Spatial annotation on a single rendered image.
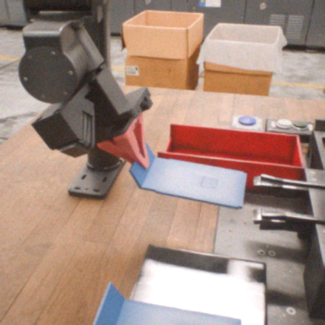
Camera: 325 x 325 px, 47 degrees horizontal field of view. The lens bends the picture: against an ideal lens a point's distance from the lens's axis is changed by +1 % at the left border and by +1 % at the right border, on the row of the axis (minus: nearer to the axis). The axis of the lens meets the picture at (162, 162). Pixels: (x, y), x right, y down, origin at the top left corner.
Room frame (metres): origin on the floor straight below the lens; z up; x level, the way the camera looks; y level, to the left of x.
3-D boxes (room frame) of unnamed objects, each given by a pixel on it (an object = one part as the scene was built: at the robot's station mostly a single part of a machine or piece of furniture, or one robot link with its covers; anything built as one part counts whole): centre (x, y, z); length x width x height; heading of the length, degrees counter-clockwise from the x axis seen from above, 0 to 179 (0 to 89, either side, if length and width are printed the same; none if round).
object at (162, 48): (2.93, -0.01, 0.43); 0.59 x 0.54 x 0.58; 164
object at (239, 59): (2.81, -0.63, 0.40); 0.69 x 0.60 x 0.50; 163
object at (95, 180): (0.60, 0.11, 0.94); 0.20 x 0.07 x 0.08; 168
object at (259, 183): (0.43, -0.17, 0.98); 0.07 x 0.02 x 0.01; 78
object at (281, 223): (0.36, -0.15, 0.98); 0.07 x 0.02 x 0.01; 78
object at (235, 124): (0.74, -0.19, 0.90); 0.07 x 0.07 x 0.06; 78
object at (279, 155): (0.59, -0.13, 0.93); 0.25 x 0.12 x 0.06; 78
